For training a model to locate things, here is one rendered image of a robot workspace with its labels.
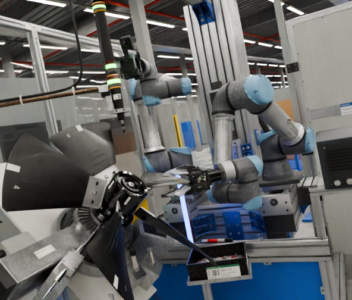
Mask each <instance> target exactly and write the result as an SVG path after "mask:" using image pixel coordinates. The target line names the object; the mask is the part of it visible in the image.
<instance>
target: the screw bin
mask: <svg viewBox="0 0 352 300"><path fill-rule="evenodd" d="M200 249H201V250H202V251H203V252H204V253H205V254H206V255H208V256H209V257H212V258H217V257H224V256H230V255H234V254H237V255H243V256H244V258H234V259H229V260H220V261H215V262H216V266H214V265H212V264H211V263H210V262H201V263H197V260H202V259H204V258H206V257H205V256H204V255H203V254H201V253H199V252H197V251H195V250H193V249H191V252H190V255H189V258H188V261H187V264H186V268H188V274H189V278H190V281H191V282H193V281H199V280H209V279H219V278H225V277H235V276H245V275H249V268H248V259H247V253H246V242H239V243H230V244H224V245H216V246H207V247H202V248H200Z"/></svg>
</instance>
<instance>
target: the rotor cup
mask: <svg viewBox="0 0 352 300"><path fill-rule="evenodd" d="M112 181H114V183H113V184H112V186H111V187H110V188H108V187H109V186H110V184H111V183H112ZM129 182H132V183H133V184H134V187H131V186H130V185H129V184H128V183H129ZM146 196H147V187H146V185H145V184H144V183H143V181H142V180H141V179H140V178H139V177H137V176H136V175H134V174H133V173H130V172H127V171H118V172H116V173H115V174H114V176H113V177H112V179H111V180H110V182H109V183H108V184H107V186H106V189H105V193H104V196H103V201H102V205H101V207H100V209H96V208H92V210H93V212H94V214H95V216H96V217H97V218H98V219H99V220H100V221H101V222H103V223H104V224H107V222H108V221H109V220H110V219H111V217H112V216H113V215H114V214H115V202H116V200H117V201H118V202H119V203H120V208H121V212H122V216H123V217H124V219H123V221H124V226H125V227H124V228H126V227H128V226H129V225H130V224H131V222H132V221H133V218H134V215H133V213H134V212H135V211H136V209H137V208H138V207H139V205H140V204H141V203H142V202H143V200H144V199H145V197H146ZM128 197H130V200H129V201H128V202H127V204H126V205H125V204H124V202H125V201H126V200H127V199H128Z"/></svg>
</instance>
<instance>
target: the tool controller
mask: <svg viewBox="0 0 352 300"><path fill-rule="evenodd" d="M316 146H317V149H318V155H319V161H320V167H321V170H322V176H323V182H324V186H325V189H326V190H330V189H342V188H352V126H350V127H342V128H338V129H331V130H324V131H320V132H316Z"/></svg>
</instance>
